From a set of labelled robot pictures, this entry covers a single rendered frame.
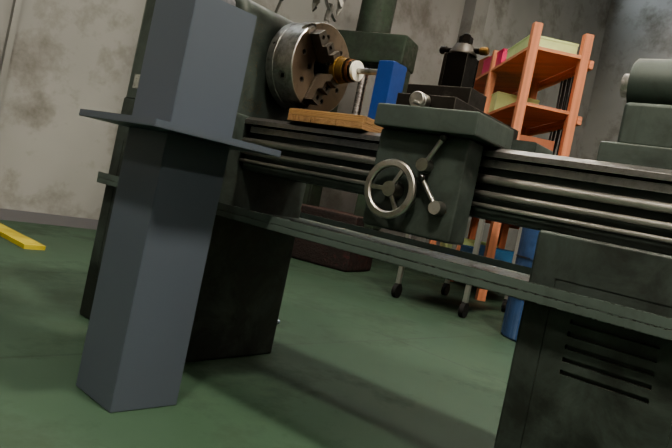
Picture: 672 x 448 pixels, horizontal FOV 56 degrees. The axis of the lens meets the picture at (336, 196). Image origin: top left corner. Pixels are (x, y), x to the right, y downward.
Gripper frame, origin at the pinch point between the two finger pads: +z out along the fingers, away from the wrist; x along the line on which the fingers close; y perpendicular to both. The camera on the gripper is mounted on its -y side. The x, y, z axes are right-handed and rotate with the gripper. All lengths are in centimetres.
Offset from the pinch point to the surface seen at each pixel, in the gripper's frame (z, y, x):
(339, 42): 7.8, -5.8, 6.1
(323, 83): 26.1, 4.2, 7.4
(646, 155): 39, 54, 101
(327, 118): 41.1, 22.3, 16.9
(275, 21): 8.0, 3.4, -15.7
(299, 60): 21.6, 9.5, -1.2
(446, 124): 42, 54, 55
